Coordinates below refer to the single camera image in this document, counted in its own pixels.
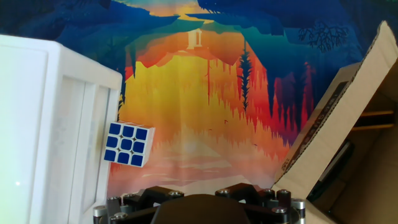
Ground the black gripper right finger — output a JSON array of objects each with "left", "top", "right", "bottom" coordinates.
[{"left": 214, "top": 182, "right": 307, "bottom": 224}]

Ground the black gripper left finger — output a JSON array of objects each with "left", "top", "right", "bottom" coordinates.
[{"left": 93, "top": 185, "right": 185, "bottom": 224}]

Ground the black ribbed object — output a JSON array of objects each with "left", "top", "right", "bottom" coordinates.
[{"left": 307, "top": 139, "right": 355, "bottom": 203}]

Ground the yellow barred object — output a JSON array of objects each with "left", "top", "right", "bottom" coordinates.
[{"left": 351, "top": 110, "right": 396, "bottom": 131}]

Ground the white plastic enclosure box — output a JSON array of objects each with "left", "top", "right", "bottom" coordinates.
[{"left": 0, "top": 34, "right": 123, "bottom": 224}]

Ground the colourful landscape print cloth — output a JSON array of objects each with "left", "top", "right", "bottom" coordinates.
[{"left": 0, "top": 0, "right": 398, "bottom": 200}]

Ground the small brown cardboard box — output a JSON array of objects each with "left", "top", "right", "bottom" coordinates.
[{"left": 273, "top": 20, "right": 398, "bottom": 224}]

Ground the blue faced Rubik's cube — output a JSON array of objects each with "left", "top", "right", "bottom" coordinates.
[{"left": 103, "top": 120, "right": 156, "bottom": 168}]

